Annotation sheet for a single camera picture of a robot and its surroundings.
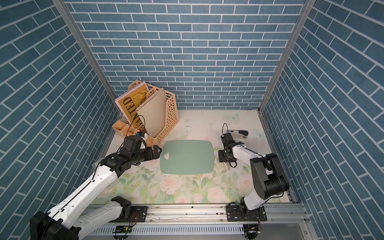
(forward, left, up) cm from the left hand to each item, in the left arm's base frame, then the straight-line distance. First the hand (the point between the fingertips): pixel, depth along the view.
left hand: (158, 151), depth 79 cm
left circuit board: (-33, +15, -18) cm, 40 cm away
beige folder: (+27, +8, 0) cm, 29 cm away
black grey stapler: (+20, -49, -10) cm, 54 cm away
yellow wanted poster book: (+29, +21, +9) cm, 37 cm away
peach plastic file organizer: (+21, +29, -8) cm, 37 cm away
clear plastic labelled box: (-2, +40, -15) cm, 43 cm away
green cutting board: (+6, -14, -20) cm, 25 cm away
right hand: (+4, -38, -15) cm, 41 cm away
